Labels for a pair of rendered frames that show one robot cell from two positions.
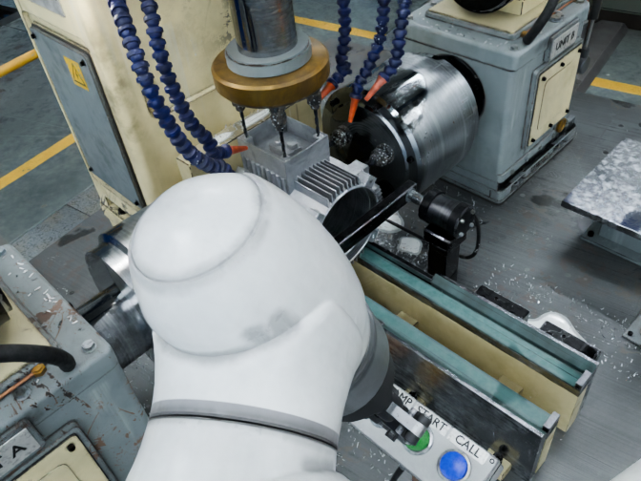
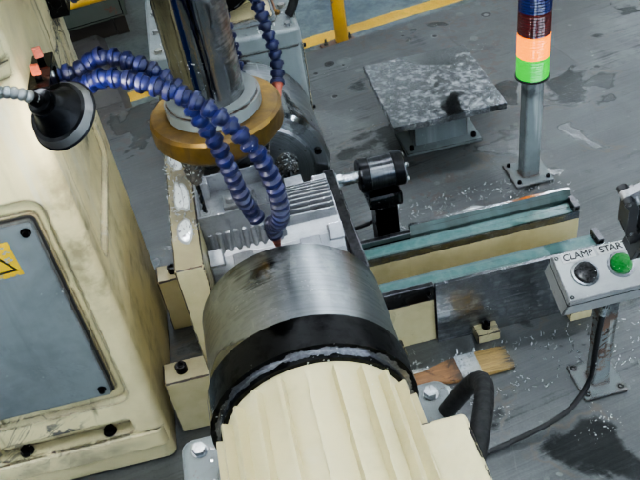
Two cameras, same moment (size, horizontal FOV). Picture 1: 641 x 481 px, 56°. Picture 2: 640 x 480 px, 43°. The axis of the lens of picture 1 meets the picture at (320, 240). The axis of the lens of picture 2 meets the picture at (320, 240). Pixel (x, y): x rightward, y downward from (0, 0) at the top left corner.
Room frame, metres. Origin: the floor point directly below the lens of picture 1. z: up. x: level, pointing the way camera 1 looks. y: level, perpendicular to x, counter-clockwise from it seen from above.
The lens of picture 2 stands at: (0.21, 0.77, 1.86)
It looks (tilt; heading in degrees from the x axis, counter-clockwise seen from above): 41 degrees down; 306
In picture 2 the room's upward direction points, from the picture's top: 10 degrees counter-clockwise
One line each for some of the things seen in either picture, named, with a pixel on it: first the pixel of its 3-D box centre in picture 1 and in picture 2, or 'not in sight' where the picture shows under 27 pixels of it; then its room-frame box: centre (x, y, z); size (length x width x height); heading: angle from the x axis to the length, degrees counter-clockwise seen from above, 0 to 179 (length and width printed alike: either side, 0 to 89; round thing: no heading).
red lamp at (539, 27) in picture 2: not in sight; (534, 20); (0.62, -0.56, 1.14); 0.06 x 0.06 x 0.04
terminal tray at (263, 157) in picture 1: (284, 154); (240, 208); (0.87, 0.04, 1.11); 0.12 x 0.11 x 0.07; 41
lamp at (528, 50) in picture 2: not in sight; (533, 43); (0.62, -0.56, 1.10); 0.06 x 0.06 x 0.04
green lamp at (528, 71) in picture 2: not in sight; (532, 65); (0.62, -0.56, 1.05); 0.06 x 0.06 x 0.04
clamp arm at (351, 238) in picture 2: (366, 224); (346, 221); (0.77, -0.08, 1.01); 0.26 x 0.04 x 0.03; 131
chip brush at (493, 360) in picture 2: not in sight; (450, 371); (0.57, -0.02, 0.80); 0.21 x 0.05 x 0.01; 42
